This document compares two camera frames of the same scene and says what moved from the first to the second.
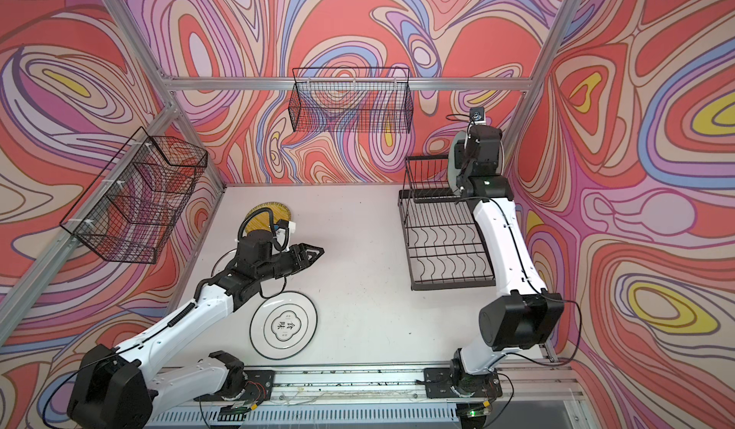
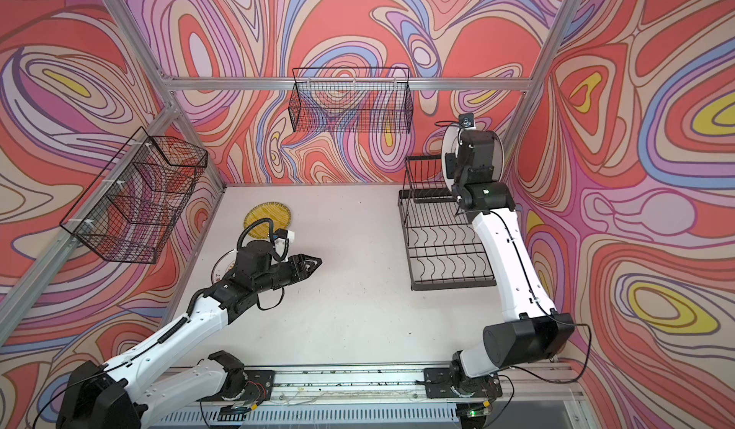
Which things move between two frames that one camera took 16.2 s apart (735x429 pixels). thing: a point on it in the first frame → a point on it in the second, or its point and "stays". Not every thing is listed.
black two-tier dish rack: (444, 241) stays
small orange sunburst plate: (222, 261) stays
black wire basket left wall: (133, 207) stays
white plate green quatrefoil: (283, 326) → (449, 147)
